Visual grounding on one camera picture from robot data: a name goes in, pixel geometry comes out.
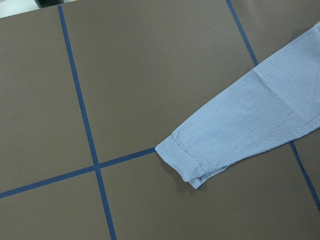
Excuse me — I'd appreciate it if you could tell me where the blue striped button shirt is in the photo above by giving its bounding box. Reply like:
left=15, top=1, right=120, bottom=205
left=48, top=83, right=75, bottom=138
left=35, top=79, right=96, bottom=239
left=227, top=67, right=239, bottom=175
left=155, top=24, right=320, bottom=188

